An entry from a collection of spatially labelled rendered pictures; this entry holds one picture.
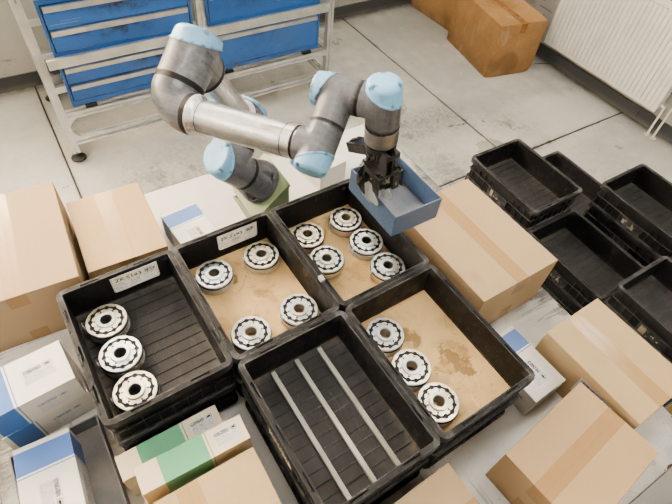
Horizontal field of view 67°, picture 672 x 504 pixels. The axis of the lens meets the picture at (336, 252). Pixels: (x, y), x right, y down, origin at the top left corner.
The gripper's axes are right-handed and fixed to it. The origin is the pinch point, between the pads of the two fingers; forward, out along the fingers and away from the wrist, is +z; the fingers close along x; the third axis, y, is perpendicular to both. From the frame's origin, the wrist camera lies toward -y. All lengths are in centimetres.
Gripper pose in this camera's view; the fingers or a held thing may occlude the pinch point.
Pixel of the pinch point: (372, 196)
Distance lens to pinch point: 130.1
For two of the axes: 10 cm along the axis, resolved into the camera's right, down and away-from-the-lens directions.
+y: 4.9, 6.9, -5.2
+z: 0.1, 6.0, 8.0
